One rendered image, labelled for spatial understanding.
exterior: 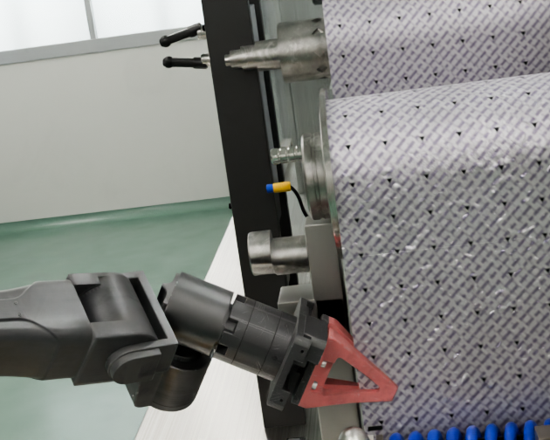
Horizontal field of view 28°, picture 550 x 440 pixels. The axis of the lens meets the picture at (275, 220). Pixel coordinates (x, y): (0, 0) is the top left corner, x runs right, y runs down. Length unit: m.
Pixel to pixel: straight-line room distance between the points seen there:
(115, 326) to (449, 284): 0.27
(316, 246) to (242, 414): 0.44
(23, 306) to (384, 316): 0.29
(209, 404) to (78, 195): 5.43
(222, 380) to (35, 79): 5.35
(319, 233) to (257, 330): 0.12
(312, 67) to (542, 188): 0.35
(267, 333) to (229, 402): 0.52
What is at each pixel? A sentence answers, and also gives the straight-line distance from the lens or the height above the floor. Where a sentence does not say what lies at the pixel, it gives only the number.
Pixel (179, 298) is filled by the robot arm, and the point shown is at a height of 1.18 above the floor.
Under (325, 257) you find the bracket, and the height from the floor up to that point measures 1.17.
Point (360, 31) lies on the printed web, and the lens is 1.10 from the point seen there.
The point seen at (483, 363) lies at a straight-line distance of 0.92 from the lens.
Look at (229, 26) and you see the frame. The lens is 1.20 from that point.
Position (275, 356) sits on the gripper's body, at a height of 1.12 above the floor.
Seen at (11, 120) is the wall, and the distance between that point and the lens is 6.81.
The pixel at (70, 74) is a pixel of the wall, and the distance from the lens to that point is 6.67.
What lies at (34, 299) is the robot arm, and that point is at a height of 1.21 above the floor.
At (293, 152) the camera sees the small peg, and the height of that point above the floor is 1.27.
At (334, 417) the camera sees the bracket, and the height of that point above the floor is 1.02.
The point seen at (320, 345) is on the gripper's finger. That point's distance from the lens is 0.87.
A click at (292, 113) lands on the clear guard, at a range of 1.91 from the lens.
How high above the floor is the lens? 1.44
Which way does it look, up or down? 14 degrees down
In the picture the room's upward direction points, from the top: 8 degrees counter-clockwise
